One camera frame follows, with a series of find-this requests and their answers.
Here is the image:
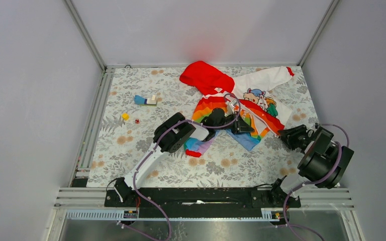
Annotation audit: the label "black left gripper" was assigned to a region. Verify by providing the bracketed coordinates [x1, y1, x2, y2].
[214, 111, 254, 135]

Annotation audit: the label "rainbow red white kids jacket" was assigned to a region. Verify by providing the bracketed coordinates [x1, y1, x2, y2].
[179, 61, 295, 151]

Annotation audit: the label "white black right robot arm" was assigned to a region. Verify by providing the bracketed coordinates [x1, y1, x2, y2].
[267, 123, 354, 207]

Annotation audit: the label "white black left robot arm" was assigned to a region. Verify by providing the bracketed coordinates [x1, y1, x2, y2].
[113, 108, 254, 206]

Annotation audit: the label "blue white toy block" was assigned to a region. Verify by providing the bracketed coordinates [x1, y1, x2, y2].
[134, 95, 157, 106]

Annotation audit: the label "floral patterned table mat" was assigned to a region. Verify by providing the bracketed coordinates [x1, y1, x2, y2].
[87, 66, 318, 187]

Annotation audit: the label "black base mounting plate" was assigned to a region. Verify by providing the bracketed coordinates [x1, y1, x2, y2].
[104, 187, 301, 219]

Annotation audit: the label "small yellow cube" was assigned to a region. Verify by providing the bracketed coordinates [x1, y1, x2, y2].
[121, 113, 130, 121]

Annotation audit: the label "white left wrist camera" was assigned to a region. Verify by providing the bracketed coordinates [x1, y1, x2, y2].
[226, 99, 240, 115]

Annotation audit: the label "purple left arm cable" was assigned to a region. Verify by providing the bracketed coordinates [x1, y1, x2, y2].
[117, 93, 241, 241]

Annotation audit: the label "aluminium frame rails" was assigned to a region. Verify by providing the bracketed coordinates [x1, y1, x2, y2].
[42, 1, 365, 240]

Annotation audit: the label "grey slotted cable duct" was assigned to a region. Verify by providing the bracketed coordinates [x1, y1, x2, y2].
[66, 209, 139, 221]

